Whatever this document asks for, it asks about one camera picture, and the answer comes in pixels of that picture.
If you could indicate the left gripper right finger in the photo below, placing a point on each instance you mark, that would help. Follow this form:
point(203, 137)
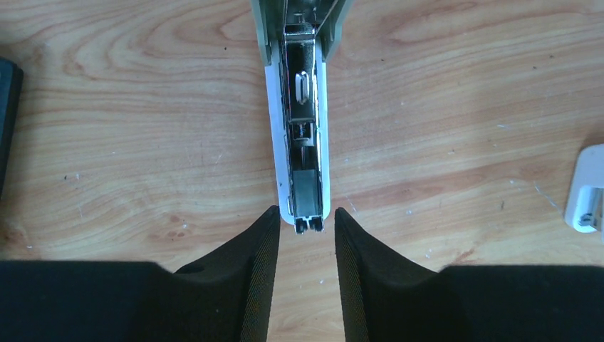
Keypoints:
point(387, 297)

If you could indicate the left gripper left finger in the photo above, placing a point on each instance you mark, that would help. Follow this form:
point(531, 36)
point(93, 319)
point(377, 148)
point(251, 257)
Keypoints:
point(223, 296)

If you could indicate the grey white stapler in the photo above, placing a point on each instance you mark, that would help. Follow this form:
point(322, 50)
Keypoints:
point(296, 39)

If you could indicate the black white checkerboard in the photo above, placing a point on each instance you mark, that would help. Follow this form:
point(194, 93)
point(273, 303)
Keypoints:
point(11, 86)

